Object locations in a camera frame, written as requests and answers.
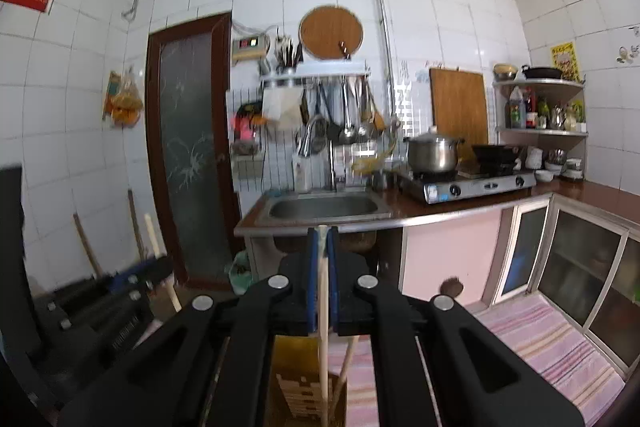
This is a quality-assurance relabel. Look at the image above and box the long wooden chopstick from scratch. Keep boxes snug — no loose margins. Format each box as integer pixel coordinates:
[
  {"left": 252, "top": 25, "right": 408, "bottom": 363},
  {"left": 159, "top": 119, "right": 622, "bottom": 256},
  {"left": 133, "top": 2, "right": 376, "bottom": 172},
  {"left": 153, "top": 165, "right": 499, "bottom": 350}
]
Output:
[{"left": 332, "top": 336, "right": 359, "bottom": 410}]

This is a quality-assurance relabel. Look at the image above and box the wooden chopstick pair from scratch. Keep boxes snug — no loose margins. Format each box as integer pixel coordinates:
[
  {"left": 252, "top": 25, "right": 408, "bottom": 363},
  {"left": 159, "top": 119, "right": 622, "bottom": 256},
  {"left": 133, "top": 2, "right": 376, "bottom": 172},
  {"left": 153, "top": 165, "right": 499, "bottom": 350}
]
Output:
[
  {"left": 144, "top": 213, "right": 182, "bottom": 312},
  {"left": 317, "top": 225, "right": 330, "bottom": 427}
]

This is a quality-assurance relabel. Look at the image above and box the steel kitchen sink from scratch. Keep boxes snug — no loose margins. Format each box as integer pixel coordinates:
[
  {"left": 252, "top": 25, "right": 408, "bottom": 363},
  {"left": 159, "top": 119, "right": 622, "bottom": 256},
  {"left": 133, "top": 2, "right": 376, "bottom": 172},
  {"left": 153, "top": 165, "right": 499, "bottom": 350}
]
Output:
[{"left": 256, "top": 191, "right": 393, "bottom": 227}]

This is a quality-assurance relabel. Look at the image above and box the yellow plastic utensil basket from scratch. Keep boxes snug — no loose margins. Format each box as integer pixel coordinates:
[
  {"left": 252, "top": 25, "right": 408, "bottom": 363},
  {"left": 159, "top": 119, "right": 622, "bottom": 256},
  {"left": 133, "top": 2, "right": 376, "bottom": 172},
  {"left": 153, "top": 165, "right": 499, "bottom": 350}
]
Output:
[{"left": 262, "top": 336, "right": 347, "bottom": 426}]

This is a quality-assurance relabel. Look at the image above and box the pink striped tablecloth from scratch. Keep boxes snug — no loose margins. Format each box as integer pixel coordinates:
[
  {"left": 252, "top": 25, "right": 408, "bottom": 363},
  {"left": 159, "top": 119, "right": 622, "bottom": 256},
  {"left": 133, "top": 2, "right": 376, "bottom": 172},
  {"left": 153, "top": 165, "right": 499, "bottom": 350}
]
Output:
[{"left": 331, "top": 286, "right": 627, "bottom": 426}]

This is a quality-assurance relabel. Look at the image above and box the gas stove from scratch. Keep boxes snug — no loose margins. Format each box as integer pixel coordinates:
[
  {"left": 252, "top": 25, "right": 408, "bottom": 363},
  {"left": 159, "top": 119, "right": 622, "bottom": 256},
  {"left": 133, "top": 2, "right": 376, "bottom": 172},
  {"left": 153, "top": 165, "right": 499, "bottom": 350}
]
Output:
[{"left": 396, "top": 171, "right": 537, "bottom": 205}]

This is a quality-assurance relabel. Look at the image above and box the glass door cabinet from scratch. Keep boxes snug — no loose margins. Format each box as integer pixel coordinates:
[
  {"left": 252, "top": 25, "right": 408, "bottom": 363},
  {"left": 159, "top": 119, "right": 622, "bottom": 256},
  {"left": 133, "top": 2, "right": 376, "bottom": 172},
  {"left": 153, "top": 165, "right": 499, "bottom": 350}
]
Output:
[{"left": 482, "top": 195, "right": 639, "bottom": 379}]

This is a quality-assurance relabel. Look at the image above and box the steel cooking pot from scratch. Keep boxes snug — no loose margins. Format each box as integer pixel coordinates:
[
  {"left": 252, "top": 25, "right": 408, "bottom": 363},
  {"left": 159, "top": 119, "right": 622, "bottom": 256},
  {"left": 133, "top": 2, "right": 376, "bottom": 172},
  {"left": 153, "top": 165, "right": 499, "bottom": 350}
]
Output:
[{"left": 404, "top": 132, "right": 465, "bottom": 174}]

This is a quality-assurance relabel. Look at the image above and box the black wok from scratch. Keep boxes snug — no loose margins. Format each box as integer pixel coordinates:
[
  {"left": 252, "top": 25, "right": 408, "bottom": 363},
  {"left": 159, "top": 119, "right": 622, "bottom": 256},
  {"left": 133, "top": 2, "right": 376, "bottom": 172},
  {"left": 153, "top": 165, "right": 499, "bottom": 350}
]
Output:
[{"left": 472, "top": 144, "right": 524, "bottom": 174}]

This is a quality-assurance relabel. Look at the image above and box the orange hanging bag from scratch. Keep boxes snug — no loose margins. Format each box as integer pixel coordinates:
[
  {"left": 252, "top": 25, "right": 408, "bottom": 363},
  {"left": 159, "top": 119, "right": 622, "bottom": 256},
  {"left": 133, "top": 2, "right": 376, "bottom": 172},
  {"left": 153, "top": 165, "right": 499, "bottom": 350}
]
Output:
[{"left": 102, "top": 68, "right": 143, "bottom": 128}]

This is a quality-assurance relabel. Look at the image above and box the rectangular wooden cutting board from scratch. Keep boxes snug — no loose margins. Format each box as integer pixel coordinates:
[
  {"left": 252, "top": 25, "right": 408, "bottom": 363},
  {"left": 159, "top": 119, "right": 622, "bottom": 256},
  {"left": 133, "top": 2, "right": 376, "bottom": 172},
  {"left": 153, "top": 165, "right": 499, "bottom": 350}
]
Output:
[{"left": 430, "top": 68, "right": 488, "bottom": 161}]

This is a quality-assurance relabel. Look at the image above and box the hanging utensil rack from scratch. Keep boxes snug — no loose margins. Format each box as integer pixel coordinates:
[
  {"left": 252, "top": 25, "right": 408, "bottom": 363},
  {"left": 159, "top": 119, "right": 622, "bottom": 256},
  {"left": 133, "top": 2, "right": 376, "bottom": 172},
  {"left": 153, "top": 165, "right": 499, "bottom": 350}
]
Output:
[{"left": 259, "top": 60, "right": 399, "bottom": 145}]

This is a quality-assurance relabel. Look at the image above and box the dark glass door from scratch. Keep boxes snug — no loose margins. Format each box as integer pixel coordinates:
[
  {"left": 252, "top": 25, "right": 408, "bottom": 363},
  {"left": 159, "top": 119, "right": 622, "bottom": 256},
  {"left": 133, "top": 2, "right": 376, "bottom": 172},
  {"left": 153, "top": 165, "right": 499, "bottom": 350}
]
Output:
[{"left": 144, "top": 12, "right": 244, "bottom": 291}]

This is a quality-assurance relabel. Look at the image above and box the white electric box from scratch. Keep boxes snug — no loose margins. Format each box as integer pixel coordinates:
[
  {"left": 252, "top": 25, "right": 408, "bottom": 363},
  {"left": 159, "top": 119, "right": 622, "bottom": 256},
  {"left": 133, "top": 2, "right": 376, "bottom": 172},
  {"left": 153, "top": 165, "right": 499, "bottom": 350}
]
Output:
[{"left": 231, "top": 34, "right": 270, "bottom": 63}]

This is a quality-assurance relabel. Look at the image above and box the round wooden board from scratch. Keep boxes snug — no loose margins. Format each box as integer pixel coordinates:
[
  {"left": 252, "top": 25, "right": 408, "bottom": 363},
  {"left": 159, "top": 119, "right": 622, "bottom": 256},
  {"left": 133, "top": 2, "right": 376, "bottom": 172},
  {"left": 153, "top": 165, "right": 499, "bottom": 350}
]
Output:
[{"left": 298, "top": 5, "right": 363, "bottom": 60}]

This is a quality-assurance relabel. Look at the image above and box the wooden stick against wall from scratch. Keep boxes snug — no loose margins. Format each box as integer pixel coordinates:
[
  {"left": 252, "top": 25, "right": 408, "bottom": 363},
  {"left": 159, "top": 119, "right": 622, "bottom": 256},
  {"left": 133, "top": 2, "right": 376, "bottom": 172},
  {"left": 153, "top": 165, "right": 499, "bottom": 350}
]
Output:
[{"left": 73, "top": 212, "right": 103, "bottom": 277}]

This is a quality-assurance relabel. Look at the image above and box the corner wall shelf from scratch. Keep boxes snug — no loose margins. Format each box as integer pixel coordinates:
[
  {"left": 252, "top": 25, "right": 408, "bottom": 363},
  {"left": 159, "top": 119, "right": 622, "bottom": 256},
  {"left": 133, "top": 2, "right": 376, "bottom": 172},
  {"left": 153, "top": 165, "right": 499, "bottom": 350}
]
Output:
[{"left": 492, "top": 64, "right": 588, "bottom": 182}]

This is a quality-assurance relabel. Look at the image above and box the yellow wall poster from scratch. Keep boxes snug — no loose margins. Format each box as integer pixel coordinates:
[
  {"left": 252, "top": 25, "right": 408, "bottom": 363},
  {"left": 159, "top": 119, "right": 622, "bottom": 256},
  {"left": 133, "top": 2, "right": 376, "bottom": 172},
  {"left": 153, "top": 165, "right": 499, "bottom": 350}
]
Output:
[{"left": 550, "top": 41, "right": 582, "bottom": 83}]

